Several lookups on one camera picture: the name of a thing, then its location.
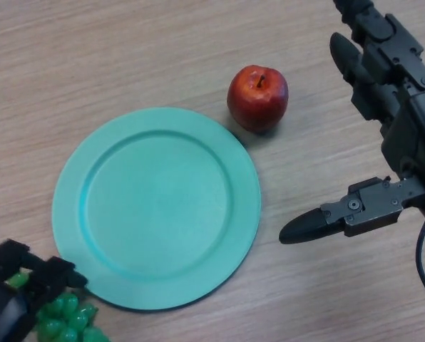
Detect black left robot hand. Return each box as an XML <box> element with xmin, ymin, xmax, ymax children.
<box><xmin>0</xmin><ymin>239</ymin><xmax>88</xmax><ymax>342</ymax></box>

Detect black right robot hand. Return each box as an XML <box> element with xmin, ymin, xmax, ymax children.
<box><xmin>279</xmin><ymin>0</ymin><xmax>425</xmax><ymax>245</ymax></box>

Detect green plastic grape bunch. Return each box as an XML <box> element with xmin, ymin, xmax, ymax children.
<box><xmin>7</xmin><ymin>272</ymin><xmax>110</xmax><ymax>342</ymax></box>

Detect round teal plate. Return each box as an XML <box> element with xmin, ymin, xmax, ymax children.
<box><xmin>51</xmin><ymin>107</ymin><xmax>262</xmax><ymax>310</ymax></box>

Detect red apple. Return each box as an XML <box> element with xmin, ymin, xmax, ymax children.
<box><xmin>227</xmin><ymin>64</ymin><xmax>290</xmax><ymax>133</ymax></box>

